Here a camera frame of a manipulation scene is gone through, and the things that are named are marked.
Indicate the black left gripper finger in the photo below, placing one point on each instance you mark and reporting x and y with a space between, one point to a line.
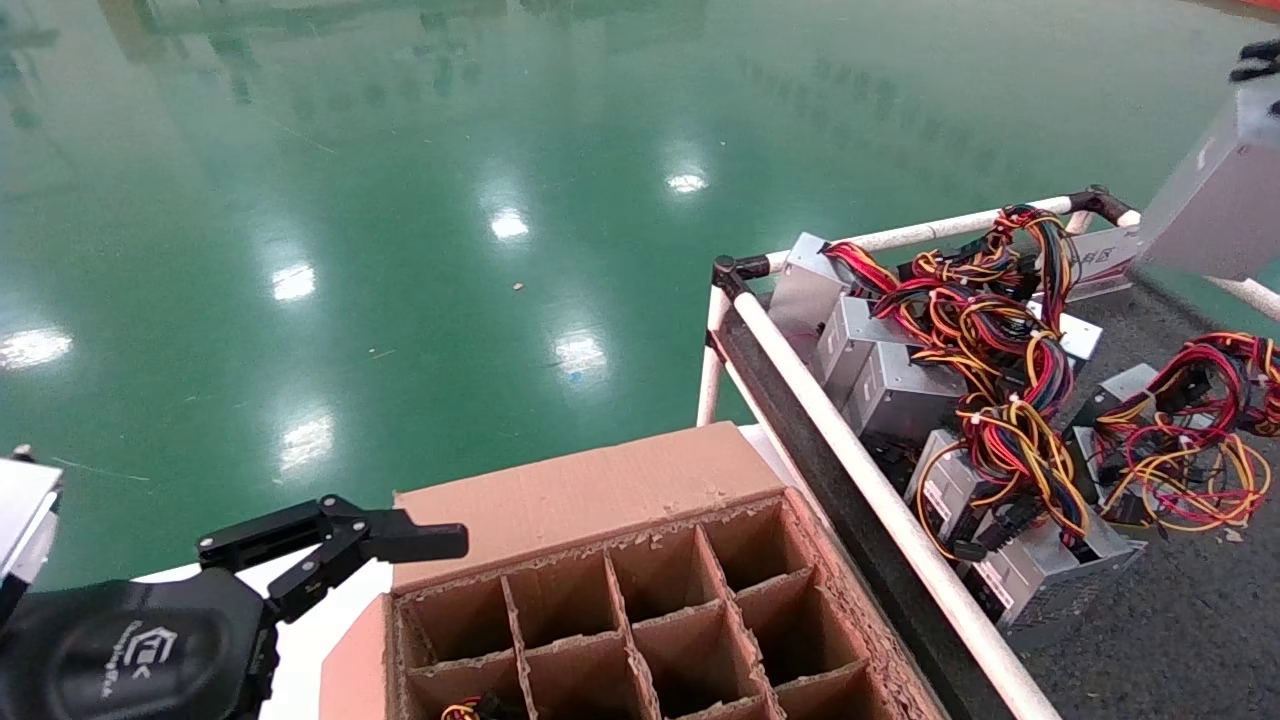
420 540

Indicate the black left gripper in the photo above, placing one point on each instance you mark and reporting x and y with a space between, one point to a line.
120 650

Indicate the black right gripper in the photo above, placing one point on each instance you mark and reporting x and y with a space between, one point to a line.
1262 62

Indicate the brown cardboard box with dividers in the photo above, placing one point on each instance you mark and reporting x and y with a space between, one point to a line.
580 495

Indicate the black pipe corner joint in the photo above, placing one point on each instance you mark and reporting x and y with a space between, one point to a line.
1095 203
735 270

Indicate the white sign card red print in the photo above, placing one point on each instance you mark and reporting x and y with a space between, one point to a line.
1105 262

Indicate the silver power supply unit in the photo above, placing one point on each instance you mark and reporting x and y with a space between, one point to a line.
940 485
845 345
1080 338
1040 575
800 290
900 395
1130 383

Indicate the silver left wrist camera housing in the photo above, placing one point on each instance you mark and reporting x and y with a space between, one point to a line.
25 510

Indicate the white pipe cart frame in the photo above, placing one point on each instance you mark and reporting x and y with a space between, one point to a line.
800 385

